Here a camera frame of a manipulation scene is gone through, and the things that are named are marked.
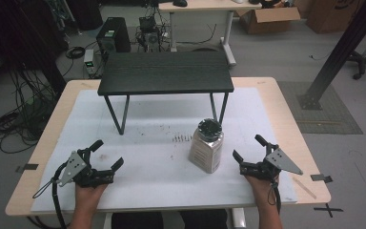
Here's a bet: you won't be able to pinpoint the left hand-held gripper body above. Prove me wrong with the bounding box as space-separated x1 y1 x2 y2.
57 147 115 189

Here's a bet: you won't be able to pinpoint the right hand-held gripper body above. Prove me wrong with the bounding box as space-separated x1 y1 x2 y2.
239 143 304 183

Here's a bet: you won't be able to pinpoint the clear jar with black lid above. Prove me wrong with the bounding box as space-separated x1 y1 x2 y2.
188 117 225 175

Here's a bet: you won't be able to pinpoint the person's right hand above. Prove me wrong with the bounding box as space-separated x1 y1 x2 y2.
243 175 281 208

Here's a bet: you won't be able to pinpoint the person's left hand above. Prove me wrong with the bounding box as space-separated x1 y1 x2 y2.
74 182 110 208

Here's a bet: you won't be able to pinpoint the white table mat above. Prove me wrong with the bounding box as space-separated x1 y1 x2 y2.
30 87 298 215

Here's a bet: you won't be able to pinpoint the black tape strip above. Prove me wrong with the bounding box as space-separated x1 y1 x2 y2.
310 173 334 185
14 162 40 174

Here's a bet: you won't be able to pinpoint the white table leg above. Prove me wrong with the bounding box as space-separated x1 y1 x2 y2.
231 207 247 229

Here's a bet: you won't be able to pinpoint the grey floor mat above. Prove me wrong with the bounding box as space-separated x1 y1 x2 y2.
276 80 364 135

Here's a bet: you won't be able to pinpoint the black tape cross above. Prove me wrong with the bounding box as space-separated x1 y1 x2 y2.
313 202 344 219

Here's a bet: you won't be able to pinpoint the person's dark pants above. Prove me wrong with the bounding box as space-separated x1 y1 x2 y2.
111 209 229 229

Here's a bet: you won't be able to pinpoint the small device with green display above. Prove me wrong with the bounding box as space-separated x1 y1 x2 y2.
82 48 104 78

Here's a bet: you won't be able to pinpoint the black shelf with metal legs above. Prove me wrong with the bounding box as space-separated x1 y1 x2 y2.
96 51 235 136

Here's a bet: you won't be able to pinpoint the black computer tower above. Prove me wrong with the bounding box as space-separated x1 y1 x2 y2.
95 16 132 62

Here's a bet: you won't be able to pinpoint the black metal stand beam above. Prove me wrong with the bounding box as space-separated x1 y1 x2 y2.
296 0 366 112

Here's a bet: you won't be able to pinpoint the open cardboard box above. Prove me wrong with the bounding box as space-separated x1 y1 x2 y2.
235 6 302 35

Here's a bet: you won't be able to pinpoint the black office chair base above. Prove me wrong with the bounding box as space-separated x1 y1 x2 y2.
347 50 366 81

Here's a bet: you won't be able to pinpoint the black curtain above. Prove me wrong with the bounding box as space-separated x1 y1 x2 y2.
0 0 69 96

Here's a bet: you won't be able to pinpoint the large closed cardboard box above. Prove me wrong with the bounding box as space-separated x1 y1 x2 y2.
305 0 365 35

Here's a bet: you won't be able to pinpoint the wooden desk with white legs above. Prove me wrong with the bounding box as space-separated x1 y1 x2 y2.
157 0 264 68

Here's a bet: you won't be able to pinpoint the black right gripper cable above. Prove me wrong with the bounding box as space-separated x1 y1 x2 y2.
266 180 282 215

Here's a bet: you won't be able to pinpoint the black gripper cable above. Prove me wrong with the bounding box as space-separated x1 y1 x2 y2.
31 161 70 229
266 180 282 215

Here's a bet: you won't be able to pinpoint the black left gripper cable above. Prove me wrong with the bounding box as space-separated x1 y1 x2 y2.
31 161 70 229

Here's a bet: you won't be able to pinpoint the tangle of black cables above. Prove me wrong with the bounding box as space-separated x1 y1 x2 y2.
0 68 60 155

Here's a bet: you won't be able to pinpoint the coiled black cable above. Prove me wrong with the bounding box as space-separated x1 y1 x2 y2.
64 46 87 60

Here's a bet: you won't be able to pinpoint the black floor cable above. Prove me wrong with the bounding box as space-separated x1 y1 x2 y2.
174 23 219 46

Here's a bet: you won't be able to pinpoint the open computer with cables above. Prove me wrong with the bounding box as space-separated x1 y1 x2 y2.
134 14 163 52

